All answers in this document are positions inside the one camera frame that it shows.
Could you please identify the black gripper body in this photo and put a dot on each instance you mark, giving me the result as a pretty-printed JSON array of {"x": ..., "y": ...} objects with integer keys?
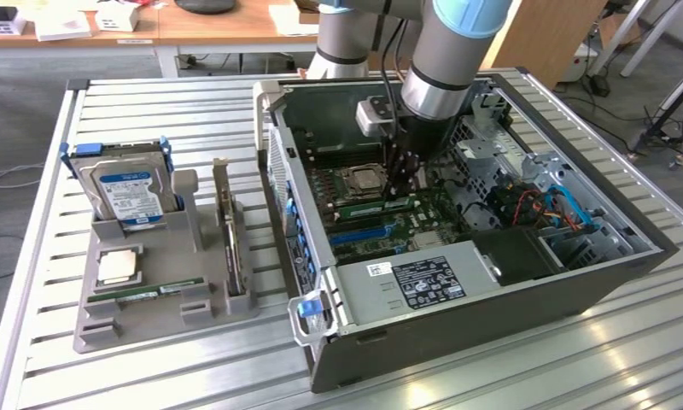
[{"x": 426, "y": 136}]

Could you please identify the green RAM stick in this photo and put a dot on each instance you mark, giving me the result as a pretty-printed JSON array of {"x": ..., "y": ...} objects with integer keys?
[
  {"x": 139, "y": 294},
  {"x": 364, "y": 210}
]

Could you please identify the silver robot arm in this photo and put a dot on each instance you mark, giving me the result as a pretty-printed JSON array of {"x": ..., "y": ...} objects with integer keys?
[{"x": 433, "y": 77}]

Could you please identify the silver CPU chip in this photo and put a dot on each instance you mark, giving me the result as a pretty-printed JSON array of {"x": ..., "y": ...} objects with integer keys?
[
  {"x": 370, "y": 180},
  {"x": 120, "y": 265}
]

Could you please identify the metal CPU socket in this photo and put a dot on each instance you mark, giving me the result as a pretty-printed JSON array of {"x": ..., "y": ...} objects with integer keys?
[{"x": 350, "y": 190}]

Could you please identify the green motherboard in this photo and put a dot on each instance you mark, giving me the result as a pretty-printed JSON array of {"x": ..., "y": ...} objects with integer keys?
[{"x": 438, "y": 213}]

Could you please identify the perforated metal drive cage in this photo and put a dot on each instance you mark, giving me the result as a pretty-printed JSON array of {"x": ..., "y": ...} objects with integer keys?
[{"x": 478, "y": 171}]

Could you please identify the blue expansion slot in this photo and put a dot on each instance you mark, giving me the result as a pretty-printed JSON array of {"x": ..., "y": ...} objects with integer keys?
[{"x": 358, "y": 236}]

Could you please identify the silver finned heatsink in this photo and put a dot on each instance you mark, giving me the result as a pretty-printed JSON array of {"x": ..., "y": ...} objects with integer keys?
[{"x": 429, "y": 240}]

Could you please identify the grey power supply unit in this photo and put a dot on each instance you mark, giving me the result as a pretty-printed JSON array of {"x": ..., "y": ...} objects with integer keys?
[{"x": 376, "y": 299}]

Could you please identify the graphics card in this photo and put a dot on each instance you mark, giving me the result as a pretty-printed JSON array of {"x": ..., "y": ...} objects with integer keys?
[{"x": 230, "y": 239}]

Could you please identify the white machine housing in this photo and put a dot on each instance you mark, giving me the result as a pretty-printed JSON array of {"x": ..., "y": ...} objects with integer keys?
[{"x": 581, "y": 68}]

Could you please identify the black power adapter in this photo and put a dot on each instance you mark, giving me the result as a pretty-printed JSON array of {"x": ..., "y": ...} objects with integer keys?
[{"x": 598, "y": 85}]

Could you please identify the white papers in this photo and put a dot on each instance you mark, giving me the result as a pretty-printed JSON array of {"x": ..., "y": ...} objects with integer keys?
[{"x": 290, "y": 21}]

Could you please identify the brown cardboard box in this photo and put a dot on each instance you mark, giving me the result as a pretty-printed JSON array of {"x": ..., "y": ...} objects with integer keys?
[
  {"x": 621, "y": 32},
  {"x": 308, "y": 5}
]

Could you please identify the metal disk bay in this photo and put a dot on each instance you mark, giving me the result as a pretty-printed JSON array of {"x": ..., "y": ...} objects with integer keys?
[{"x": 604, "y": 247}]

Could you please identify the black PC case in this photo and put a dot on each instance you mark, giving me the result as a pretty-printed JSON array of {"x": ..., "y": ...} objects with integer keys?
[{"x": 461, "y": 337}]

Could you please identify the pole stand with casters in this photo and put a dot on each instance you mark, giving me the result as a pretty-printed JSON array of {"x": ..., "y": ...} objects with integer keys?
[{"x": 650, "y": 128}]

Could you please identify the grey parts rack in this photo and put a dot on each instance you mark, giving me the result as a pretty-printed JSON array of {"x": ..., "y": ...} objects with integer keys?
[{"x": 165, "y": 265}]

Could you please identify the black round object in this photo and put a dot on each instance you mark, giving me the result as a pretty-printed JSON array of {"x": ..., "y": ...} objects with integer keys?
[{"x": 208, "y": 5}]

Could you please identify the white box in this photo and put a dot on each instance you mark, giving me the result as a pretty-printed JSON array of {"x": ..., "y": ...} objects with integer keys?
[{"x": 116, "y": 19}]

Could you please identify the white paper stack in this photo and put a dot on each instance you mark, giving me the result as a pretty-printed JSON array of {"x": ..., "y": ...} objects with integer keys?
[{"x": 63, "y": 25}]

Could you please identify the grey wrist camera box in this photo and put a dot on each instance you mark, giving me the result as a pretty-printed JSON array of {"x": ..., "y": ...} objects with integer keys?
[{"x": 373, "y": 117}]

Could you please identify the wooden desk white frame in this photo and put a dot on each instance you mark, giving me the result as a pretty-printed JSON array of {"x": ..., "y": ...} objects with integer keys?
[
  {"x": 11, "y": 40},
  {"x": 233, "y": 25}
]

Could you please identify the white table frame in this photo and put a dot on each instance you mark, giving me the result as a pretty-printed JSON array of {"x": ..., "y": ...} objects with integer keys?
[{"x": 654, "y": 38}]

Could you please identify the hard disk with blue bracket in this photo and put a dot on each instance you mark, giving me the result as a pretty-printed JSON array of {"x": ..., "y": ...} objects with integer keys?
[{"x": 128, "y": 192}]

